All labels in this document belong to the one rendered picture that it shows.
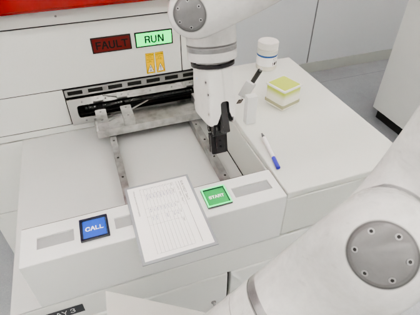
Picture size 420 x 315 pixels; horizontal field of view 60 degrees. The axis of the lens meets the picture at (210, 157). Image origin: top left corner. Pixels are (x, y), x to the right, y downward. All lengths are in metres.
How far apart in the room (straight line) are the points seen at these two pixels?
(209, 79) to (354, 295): 0.37
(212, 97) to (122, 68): 0.65
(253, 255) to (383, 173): 0.49
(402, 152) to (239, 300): 0.29
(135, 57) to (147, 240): 0.66
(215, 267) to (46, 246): 0.39
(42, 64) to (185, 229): 0.70
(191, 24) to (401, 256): 0.37
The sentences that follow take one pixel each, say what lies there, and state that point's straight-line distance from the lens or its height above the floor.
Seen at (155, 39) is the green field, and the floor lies 1.10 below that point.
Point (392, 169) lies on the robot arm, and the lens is 0.53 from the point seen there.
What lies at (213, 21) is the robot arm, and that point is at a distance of 0.51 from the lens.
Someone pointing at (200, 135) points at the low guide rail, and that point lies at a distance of 1.15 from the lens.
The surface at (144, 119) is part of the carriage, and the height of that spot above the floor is 0.88.
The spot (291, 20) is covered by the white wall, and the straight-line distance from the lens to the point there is 3.21.
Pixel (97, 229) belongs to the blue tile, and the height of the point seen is 0.96.
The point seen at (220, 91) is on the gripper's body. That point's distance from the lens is 0.60.
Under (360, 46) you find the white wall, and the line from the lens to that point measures 3.77.
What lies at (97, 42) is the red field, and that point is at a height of 1.11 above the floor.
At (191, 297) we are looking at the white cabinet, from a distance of 0.99.
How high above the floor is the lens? 1.53
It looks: 40 degrees down
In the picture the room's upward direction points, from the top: straight up
